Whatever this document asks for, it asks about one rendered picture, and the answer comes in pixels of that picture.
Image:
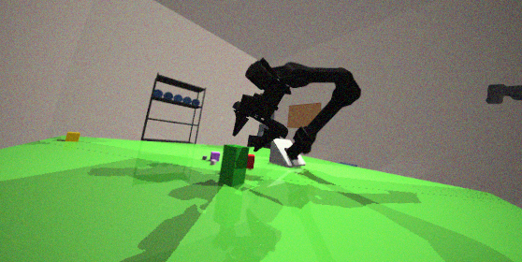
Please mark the red block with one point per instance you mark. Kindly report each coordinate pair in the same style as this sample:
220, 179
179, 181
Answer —
250, 162

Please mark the purple cube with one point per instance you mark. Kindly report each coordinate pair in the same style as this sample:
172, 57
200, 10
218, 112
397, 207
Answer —
215, 156

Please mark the green block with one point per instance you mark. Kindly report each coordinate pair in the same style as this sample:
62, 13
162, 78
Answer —
235, 155
232, 176

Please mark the small yellow block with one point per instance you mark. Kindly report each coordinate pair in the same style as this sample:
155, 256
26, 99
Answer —
72, 136

